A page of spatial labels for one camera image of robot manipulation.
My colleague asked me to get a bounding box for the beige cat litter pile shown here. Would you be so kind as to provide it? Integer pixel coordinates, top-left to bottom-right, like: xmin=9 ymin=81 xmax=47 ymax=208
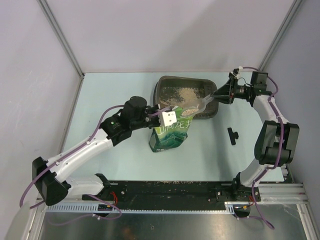
xmin=159 ymin=87 xmax=200 ymax=117

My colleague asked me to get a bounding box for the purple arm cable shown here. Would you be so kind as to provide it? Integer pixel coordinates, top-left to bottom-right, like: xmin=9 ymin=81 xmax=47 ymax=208
xmin=19 ymin=104 xmax=173 ymax=221
xmin=239 ymin=66 xmax=285 ymax=230

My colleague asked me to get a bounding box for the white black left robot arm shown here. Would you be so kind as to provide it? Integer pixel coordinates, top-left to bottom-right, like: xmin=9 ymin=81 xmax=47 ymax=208
xmin=32 ymin=96 xmax=160 ymax=206

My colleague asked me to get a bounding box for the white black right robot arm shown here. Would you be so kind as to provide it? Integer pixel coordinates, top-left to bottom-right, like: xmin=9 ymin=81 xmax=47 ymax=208
xmin=212 ymin=67 xmax=300 ymax=201

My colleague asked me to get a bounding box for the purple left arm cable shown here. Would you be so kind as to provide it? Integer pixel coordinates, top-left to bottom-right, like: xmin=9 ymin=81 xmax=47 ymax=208
xmin=19 ymin=104 xmax=173 ymax=221

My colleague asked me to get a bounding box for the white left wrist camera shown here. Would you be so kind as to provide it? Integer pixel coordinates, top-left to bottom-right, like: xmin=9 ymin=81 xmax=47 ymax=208
xmin=159 ymin=111 xmax=177 ymax=127

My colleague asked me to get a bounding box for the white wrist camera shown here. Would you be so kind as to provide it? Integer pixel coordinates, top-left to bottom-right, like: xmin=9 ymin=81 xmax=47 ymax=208
xmin=231 ymin=66 xmax=243 ymax=79
xmin=159 ymin=111 xmax=177 ymax=127

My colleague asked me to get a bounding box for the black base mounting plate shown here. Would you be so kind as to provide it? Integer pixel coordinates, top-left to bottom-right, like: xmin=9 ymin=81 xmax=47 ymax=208
xmin=95 ymin=180 xmax=261 ymax=202

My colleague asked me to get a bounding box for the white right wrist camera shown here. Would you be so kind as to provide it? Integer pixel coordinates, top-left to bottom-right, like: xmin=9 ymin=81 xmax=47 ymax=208
xmin=231 ymin=66 xmax=243 ymax=79

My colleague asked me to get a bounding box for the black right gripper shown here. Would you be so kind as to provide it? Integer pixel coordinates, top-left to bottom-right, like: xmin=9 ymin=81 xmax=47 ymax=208
xmin=209 ymin=77 xmax=252 ymax=105

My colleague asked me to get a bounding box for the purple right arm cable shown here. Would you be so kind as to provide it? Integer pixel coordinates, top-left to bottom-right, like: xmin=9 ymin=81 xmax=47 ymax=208
xmin=239 ymin=66 xmax=285 ymax=230

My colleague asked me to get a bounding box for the green litter bag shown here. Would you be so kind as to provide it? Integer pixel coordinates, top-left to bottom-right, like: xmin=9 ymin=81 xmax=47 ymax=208
xmin=149 ymin=106 xmax=193 ymax=153

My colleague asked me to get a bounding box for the clear plastic scoop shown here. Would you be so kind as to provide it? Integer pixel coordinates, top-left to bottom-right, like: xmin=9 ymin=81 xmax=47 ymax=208
xmin=180 ymin=95 xmax=214 ymax=118

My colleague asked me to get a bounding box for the dark grey litter box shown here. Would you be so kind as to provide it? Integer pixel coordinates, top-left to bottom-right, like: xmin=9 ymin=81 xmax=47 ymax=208
xmin=152 ymin=75 xmax=217 ymax=108

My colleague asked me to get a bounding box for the black bag clip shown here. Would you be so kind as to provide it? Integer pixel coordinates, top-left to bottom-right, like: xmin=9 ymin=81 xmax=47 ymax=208
xmin=227 ymin=127 xmax=239 ymax=146

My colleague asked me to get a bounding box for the aluminium frame rail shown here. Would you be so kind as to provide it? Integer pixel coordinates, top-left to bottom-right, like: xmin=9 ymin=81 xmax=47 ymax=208
xmin=36 ymin=183 xmax=308 ymax=204

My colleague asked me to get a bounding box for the white slotted cable duct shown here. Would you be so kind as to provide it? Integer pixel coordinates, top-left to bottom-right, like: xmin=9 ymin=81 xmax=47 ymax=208
xmin=47 ymin=201 xmax=250 ymax=214

